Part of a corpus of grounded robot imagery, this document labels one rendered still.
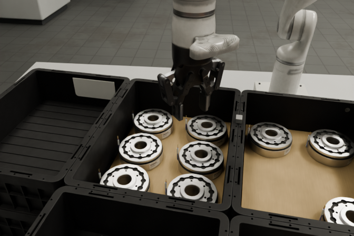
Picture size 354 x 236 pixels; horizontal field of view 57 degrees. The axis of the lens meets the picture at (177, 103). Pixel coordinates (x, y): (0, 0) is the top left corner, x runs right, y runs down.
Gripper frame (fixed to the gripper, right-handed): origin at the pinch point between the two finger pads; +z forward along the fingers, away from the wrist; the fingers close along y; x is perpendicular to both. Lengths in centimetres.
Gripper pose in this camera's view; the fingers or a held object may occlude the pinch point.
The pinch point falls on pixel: (191, 107)
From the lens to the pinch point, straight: 64.6
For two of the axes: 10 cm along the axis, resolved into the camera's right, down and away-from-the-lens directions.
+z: 0.0, 8.4, 5.4
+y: -8.4, 2.9, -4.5
